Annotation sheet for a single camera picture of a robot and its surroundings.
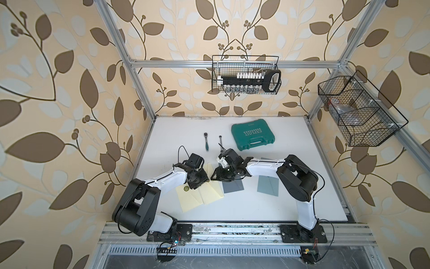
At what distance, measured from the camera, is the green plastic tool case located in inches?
41.0

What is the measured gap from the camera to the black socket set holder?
0.84m

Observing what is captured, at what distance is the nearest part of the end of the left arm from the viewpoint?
67 centimetres

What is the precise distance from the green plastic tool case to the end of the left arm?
0.32 meters
